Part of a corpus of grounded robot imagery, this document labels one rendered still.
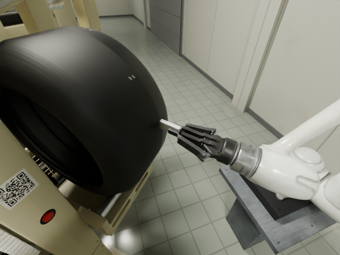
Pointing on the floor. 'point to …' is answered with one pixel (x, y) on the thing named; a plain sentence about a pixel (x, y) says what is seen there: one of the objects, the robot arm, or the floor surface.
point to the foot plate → (115, 250)
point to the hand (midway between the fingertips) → (169, 127)
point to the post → (43, 207)
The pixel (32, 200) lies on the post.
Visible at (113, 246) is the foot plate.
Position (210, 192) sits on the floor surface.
